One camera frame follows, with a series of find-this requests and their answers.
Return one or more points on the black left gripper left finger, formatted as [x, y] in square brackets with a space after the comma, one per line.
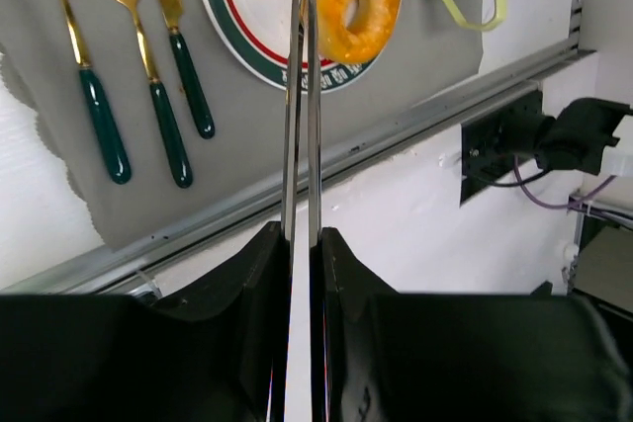
[229, 337]

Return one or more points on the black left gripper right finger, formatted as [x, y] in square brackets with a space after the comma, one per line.
[394, 356]

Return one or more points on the metal tongs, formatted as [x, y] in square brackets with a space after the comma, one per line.
[303, 25]

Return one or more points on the orange bagel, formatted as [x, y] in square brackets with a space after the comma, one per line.
[355, 31]

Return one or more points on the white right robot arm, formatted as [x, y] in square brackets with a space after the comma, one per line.
[574, 141]

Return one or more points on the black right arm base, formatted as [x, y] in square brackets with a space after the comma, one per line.
[490, 144]

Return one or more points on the grey placemat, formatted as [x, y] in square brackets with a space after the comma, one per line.
[245, 154]

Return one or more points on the white plate green rim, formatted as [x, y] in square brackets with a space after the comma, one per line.
[257, 33]

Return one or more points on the aluminium front rail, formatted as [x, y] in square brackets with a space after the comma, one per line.
[103, 269]

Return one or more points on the gold fork green handle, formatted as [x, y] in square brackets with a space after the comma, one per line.
[176, 154]

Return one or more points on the gold knife green handle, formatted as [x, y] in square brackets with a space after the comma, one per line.
[172, 10]

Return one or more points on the gold spoon green handle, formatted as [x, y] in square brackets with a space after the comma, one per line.
[46, 44]

